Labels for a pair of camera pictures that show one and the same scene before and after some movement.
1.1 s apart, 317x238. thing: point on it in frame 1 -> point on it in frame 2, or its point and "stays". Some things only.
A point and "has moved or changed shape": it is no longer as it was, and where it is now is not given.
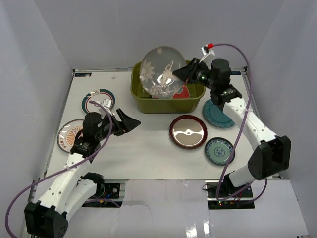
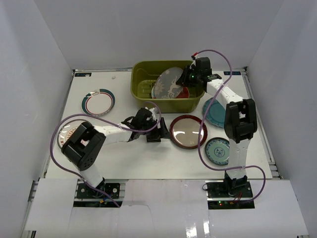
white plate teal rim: [98, 95] stays
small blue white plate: [218, 150] stays
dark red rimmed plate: [188, 132] stays
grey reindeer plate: [156, 71] has moved or changed shape
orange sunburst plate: [67, 134] stays
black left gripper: [119, 123] -> [153, 132]
